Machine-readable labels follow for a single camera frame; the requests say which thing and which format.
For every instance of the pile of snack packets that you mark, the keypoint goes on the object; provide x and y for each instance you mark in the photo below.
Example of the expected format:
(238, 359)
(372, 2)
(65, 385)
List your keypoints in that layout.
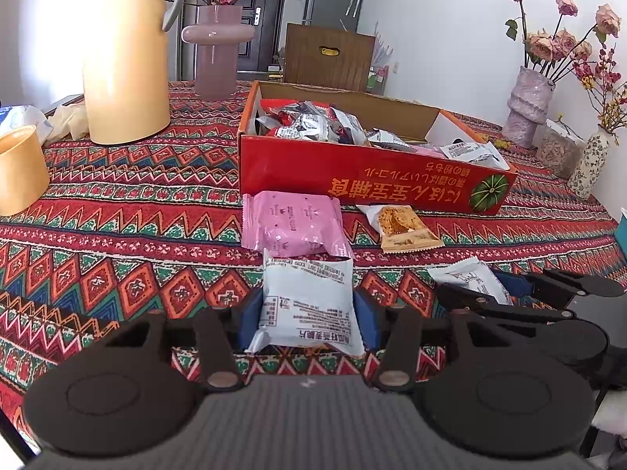
(318, 125)

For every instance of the red cardboard box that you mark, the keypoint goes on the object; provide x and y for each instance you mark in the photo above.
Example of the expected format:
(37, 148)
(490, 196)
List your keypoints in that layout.
(294, 171)

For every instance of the patterned red tablecloth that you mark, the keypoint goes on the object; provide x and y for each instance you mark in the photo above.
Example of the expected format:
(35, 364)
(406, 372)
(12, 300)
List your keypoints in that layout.
(122, 235)

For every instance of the glass storage jar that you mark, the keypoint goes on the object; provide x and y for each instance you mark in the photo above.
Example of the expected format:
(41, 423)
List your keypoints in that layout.
(558, 152)

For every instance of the white snack packet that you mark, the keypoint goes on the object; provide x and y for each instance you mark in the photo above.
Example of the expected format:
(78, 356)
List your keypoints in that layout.
(472, 279)
(306, 303)

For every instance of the small floral vase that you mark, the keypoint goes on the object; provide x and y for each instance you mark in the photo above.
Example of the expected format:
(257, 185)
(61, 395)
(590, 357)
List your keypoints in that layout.
(590, 166)

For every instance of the dried pink roses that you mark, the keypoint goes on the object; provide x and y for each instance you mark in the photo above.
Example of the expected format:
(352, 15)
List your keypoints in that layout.
(543, 44)

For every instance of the red yellow flower twigs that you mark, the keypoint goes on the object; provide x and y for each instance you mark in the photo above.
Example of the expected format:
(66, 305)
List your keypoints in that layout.
(615, 98)

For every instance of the pink glass vase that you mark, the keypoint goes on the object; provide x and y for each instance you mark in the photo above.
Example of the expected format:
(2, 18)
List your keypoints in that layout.
(218, 68)

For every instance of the yellow thermos jug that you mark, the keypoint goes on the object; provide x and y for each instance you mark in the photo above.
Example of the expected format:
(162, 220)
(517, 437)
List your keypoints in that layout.
(127, 83)

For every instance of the orange cracker snack packet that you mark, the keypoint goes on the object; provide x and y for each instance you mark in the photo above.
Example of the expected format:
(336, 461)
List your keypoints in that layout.
(404, 227)

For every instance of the white blue plastic bag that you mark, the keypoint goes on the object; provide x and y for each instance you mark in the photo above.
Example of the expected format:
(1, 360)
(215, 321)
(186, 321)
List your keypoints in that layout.
(24, 117)

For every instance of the yellow ceramic mug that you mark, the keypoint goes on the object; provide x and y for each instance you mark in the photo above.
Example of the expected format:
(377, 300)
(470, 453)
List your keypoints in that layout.
(22, 176)

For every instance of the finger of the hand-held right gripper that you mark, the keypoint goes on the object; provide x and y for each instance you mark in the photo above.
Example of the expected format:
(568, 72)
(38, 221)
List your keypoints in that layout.
(465, 298)
(578, 284)

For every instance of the teal box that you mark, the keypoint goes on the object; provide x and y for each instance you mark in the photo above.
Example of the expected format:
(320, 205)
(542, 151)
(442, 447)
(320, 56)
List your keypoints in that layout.
(622, 235)

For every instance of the person's right forearm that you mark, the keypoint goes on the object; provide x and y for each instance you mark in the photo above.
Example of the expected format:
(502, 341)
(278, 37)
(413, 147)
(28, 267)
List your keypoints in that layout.
(612, 409)

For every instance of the pink snack packet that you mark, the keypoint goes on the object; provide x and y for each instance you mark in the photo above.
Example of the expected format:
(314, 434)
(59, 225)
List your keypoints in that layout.
(291, 220)

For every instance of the pink textured vase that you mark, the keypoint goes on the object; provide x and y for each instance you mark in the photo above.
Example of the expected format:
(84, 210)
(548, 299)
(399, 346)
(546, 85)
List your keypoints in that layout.
(526, 107)

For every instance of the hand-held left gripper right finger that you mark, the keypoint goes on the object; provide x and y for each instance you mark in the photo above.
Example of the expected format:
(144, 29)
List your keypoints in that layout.
(368, 320)

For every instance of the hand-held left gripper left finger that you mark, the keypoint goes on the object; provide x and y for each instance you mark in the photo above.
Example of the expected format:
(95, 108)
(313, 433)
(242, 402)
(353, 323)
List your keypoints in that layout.
(247, 320)

